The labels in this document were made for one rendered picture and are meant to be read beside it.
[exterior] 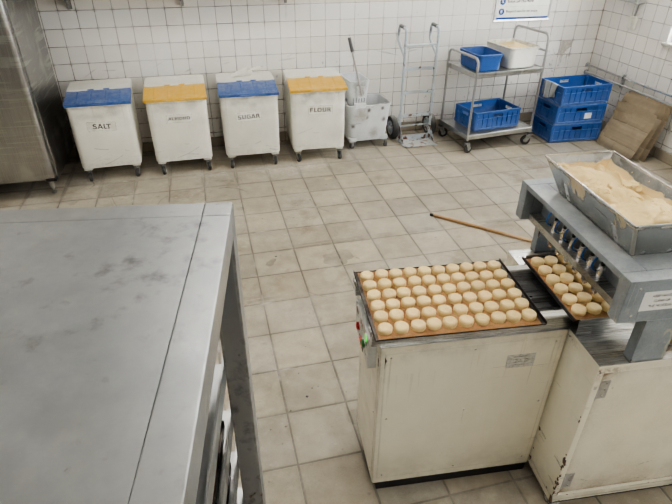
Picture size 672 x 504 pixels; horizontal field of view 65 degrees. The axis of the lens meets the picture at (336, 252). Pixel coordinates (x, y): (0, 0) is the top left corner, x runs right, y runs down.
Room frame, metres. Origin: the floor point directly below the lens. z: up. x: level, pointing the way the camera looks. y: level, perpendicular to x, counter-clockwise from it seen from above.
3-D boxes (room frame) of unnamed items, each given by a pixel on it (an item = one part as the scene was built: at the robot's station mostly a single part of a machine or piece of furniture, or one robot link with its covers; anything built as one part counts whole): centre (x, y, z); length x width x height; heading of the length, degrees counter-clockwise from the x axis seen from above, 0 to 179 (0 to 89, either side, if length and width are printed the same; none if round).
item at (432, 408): (1.57, -0.47, 0.45); 0.70 x 0.34 x 0.90; 99
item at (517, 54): (5.64, -1.76, 0.89); 0.44 x 0.36 x 0.20; 23
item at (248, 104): (5.07, 0.86, 0.38); 0.64 x 0.54 x 0.77; 13
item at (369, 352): (1.52, -0.11, 0.77); 0.24 x 0.04 x 0.14; 9
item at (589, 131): (5.74, -2.53, 0.10); 0.60 x 0.40 x 0.20; 102
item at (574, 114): (5.74, -2.53, 0.30); 0.60 x 0.40 x 0.20; 104
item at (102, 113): (4.75, 2.12, 0.38); 0.64 x 0.54 x 0.77; 17
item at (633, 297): (1.65, -0.97, 1.01); 0.72 x 0.33 x 0.34; 9
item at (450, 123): (5.58, -1.60, 0.57); 0.85 x 0.58 x 1.13; 111
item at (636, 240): (1.65, -0.97, 1.25); 0.56 x 0.29 x 0.14; 9
